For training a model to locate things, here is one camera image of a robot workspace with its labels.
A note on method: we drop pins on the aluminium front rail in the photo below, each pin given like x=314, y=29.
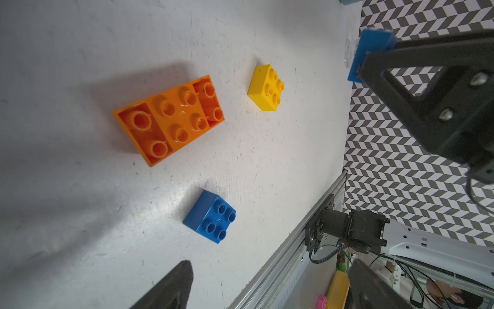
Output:
x=272, y=286

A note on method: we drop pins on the orange lego brick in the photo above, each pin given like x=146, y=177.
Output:
x=164, y=123

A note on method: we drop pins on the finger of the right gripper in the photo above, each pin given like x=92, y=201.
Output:
x=453, y=116

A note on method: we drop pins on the small yellow lego brick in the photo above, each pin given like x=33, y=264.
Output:
x=266, y=88

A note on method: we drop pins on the blue lego brick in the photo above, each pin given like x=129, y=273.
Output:
x=210, y=217
x=371, y=40

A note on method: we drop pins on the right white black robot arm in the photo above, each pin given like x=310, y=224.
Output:
x=367, y=231

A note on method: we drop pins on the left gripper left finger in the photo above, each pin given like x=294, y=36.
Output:
x=170, y=292

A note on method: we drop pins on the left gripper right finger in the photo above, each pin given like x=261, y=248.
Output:
x=371, y=292

